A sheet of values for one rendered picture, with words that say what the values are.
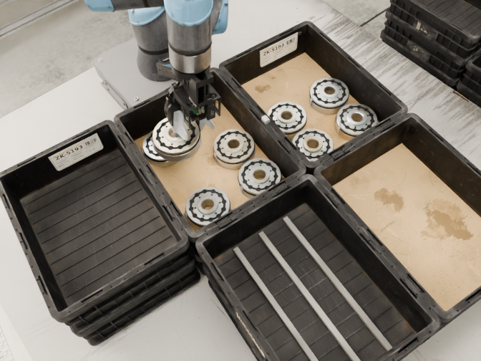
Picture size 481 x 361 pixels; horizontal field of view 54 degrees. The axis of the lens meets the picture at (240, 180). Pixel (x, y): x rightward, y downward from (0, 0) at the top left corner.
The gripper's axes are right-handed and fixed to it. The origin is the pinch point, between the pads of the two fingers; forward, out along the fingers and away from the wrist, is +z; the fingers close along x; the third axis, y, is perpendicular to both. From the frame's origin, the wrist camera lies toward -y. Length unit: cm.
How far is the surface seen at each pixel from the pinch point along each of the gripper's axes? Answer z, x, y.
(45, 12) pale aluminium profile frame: 88, 9, -185
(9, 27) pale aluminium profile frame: 89, -12, -183
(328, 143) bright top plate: 10.0, 31.3, 13.4
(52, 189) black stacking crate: 21.2, -30.2, -16.0
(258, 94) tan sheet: 13.6, 27.9, -12.2
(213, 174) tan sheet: 16.5, 4.7, 3.1
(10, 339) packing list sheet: 37, -53, 7
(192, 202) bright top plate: 14.7, -4.4, 8.6
